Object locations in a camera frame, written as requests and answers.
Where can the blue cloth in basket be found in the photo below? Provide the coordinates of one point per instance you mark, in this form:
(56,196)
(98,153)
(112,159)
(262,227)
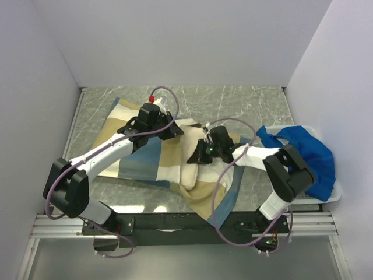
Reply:
(318,157)

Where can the aluminium rail frame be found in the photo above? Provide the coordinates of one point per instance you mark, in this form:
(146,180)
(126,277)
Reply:
(304,224)

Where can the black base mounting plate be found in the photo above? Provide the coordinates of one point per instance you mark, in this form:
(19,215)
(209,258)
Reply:
(160,229)

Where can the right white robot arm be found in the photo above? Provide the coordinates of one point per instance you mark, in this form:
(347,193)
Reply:
(288,172)

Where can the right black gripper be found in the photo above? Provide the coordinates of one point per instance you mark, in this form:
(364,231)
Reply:
(199,157)

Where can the blue beige patchwork pillowcase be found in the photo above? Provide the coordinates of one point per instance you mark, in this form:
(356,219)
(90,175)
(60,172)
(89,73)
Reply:
(158,163)

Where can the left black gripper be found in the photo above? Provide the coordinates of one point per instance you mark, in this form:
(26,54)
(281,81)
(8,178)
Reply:
(173,130)

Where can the cream white pillow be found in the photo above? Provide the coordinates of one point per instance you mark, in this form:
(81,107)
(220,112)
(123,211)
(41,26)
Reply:
(189,173)

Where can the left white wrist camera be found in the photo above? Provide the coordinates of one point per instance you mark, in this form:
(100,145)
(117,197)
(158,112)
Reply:
(161,102)

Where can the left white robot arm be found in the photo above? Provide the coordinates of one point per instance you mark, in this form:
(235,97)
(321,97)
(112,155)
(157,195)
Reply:
(67,186)

